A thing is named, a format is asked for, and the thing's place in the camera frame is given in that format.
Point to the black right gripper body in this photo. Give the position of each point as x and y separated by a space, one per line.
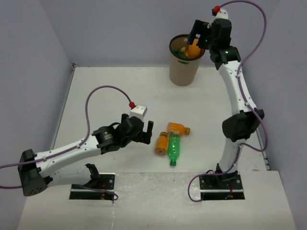
214 43

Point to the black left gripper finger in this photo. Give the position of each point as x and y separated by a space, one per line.
124 119
148 134

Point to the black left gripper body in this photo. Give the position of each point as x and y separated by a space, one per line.
141 136

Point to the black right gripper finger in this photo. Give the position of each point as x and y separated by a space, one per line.
205 39
197 27

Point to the orange bottle floral label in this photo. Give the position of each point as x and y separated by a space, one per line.
193 50

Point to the orange bottle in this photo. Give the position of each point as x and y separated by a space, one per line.
184 52
161 144
178 129

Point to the green bottle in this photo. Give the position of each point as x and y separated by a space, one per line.
173 150
177 54

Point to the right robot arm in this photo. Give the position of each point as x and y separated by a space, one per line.
246 117

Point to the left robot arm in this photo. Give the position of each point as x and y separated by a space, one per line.
39 171

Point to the brown cardboard bin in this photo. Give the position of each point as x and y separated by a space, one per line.
182 71

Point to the green bottle front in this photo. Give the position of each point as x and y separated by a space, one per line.
173 150

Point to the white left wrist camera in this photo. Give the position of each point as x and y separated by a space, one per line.
139 111

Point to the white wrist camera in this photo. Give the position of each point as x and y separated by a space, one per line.
139 111
218 13

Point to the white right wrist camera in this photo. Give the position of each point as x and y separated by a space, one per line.
218 13

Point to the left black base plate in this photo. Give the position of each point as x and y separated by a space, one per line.
105 182

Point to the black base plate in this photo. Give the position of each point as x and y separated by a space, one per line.
225 187
105 182

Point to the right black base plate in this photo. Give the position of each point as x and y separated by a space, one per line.
225 187

